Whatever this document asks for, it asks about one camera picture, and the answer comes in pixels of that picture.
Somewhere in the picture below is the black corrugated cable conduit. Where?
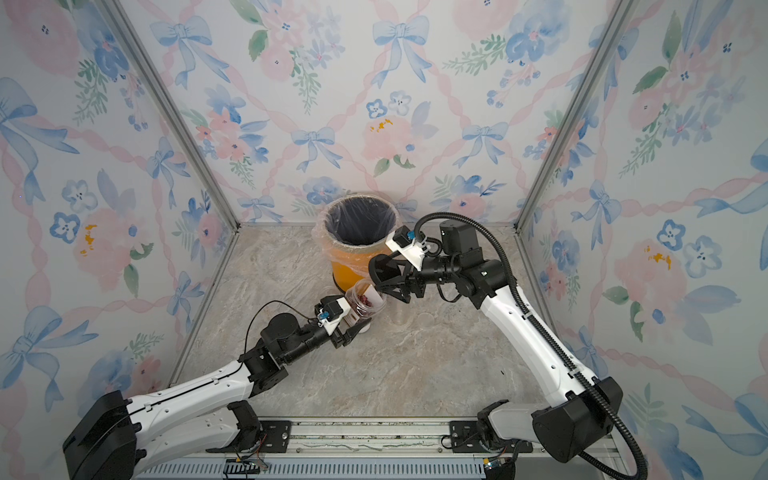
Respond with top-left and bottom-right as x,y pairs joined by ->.
412,212 -> 649,480

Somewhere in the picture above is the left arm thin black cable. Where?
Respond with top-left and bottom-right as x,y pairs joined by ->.
242,299 -> 319,355

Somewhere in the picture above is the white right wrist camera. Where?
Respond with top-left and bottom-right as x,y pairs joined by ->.
385,225 -> 428,271

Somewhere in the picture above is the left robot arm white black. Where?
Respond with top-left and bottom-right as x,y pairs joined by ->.
62,313 -> 370,479

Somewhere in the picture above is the labelled flower tea jar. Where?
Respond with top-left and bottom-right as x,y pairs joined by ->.
345,279 -> 386,327

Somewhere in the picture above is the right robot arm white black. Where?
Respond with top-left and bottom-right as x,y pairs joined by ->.
368,213 -> 626,478

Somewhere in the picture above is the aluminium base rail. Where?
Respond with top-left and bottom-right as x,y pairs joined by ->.
132,405 -> 605,479

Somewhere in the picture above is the clear plastic bin liner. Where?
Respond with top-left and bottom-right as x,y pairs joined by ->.
313,191 -> 403,280

